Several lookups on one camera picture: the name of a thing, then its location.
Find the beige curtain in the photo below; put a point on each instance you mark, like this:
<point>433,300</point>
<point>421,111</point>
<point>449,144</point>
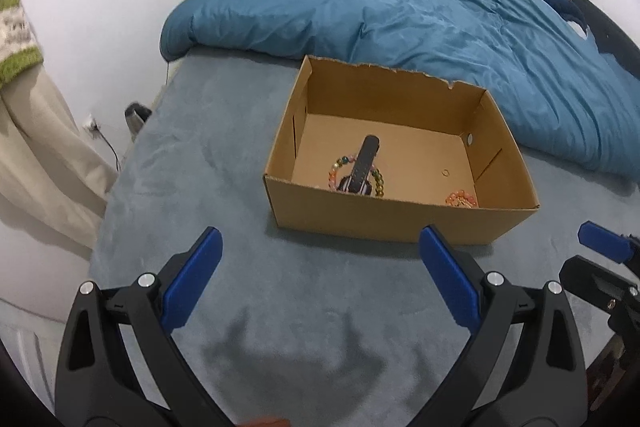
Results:
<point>35,147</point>

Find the black bedside object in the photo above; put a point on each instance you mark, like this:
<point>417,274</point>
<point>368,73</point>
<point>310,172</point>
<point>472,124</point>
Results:
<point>136,117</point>

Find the white pillow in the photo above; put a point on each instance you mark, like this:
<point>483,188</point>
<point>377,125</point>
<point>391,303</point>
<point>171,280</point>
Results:
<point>580,28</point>

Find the black headboard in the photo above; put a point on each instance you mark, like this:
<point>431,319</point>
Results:
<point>612,37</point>

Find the cardboard box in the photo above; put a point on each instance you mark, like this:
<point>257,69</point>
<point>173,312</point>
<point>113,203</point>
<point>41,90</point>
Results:
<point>400,219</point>

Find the white wall socket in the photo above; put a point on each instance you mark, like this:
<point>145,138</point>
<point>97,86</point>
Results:
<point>91,123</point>

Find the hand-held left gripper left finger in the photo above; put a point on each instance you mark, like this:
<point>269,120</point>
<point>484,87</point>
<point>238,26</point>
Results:
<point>192,277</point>

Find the blue duvet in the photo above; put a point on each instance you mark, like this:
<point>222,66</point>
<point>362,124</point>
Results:
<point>400,22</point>

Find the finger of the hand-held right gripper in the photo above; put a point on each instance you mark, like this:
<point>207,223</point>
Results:
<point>602,241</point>
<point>590,278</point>

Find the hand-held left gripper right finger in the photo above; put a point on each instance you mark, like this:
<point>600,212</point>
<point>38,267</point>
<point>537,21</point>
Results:
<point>450,279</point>

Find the grey bed sheet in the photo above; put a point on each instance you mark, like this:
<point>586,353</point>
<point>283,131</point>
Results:
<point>210,167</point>

